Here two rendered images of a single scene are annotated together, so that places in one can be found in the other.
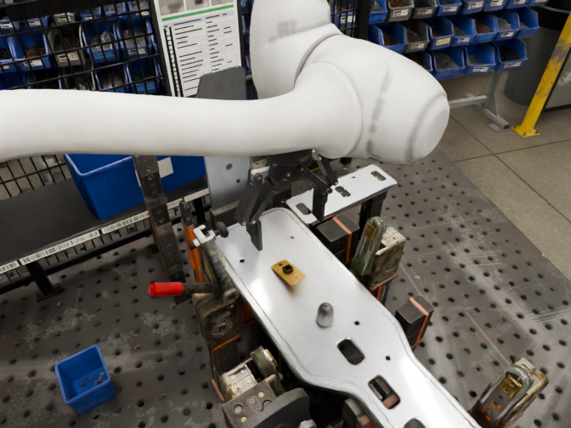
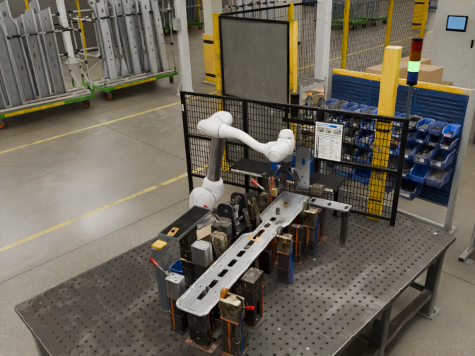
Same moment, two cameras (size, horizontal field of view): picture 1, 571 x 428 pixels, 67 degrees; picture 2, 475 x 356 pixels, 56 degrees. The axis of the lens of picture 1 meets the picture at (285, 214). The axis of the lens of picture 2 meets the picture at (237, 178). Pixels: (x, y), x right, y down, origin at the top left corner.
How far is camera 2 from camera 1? 2.63 m
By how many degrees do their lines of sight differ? 54
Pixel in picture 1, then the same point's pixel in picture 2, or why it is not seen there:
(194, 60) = (324, 147)
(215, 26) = (333, 140)
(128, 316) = not seen: hidden behind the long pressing
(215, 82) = (301, 150)
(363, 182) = (338, 205)
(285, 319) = (272, 208)
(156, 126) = (247, 140)
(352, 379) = (266, 220)
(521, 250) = (395, 282)
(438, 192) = (406, 253)
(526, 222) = not seen: outside the picture
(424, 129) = (269, 155)
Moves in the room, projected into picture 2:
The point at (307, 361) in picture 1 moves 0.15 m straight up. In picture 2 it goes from (264, 214) to (264, 195)
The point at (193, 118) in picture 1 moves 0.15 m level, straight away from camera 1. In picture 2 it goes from (249, 140) to (266, 135)
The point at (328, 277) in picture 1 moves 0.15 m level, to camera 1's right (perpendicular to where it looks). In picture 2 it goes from (292, 210) to (305, 220)
